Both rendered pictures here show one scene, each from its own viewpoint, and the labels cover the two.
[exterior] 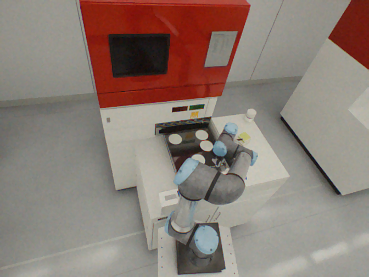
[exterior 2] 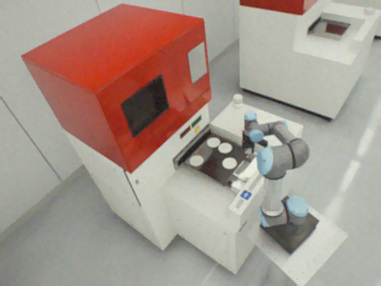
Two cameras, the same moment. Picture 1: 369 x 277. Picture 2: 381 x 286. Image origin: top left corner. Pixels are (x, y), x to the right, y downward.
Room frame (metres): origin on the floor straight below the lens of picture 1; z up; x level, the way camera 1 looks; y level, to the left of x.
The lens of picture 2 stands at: (-0.17, 0.50, 2.48)
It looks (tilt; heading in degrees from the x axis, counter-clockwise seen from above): 45 degrees down; 342
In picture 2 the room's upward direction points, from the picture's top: 10 degrees counter-clockwise
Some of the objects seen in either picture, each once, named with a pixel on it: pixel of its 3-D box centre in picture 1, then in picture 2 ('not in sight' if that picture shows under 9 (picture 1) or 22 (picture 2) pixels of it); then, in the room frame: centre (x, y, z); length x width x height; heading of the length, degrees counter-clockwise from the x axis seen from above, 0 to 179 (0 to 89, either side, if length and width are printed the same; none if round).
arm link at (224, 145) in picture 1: (225, 146); (258, 131); (0.78, -0.22, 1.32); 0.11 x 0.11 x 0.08; 70
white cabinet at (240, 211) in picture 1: (196, 189); (235, 193); (1.00, -0.20, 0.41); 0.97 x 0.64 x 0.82; 116
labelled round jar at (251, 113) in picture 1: (250, 115); (237, 101); (1.41, -0.47, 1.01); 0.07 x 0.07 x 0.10
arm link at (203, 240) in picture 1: (203, 241); (295, 209); (0.37, -0.19, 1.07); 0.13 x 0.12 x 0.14; 70
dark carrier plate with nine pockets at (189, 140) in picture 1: (193, 148); (217, 157); (1.06, -0.08, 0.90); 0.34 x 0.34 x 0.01; 26
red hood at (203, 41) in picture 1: (154, 28); (125, 79); (1.46, 0.33, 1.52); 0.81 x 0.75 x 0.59; 116
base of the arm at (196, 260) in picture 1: (201, 248); (294, 220); (0.37, -0.21, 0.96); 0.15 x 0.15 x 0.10
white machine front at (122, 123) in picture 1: (161, 117); (174, 150); (1.18, 0.19, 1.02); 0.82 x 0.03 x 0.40; 116
